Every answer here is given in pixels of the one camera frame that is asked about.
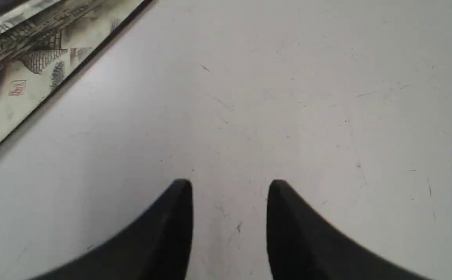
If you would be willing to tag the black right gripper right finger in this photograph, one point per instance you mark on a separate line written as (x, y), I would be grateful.
(301, 245)

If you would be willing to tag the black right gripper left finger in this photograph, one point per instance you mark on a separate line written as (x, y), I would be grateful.
(156, 246)

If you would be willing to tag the painted folding paper fan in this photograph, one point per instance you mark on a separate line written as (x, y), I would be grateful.
(45, 42)

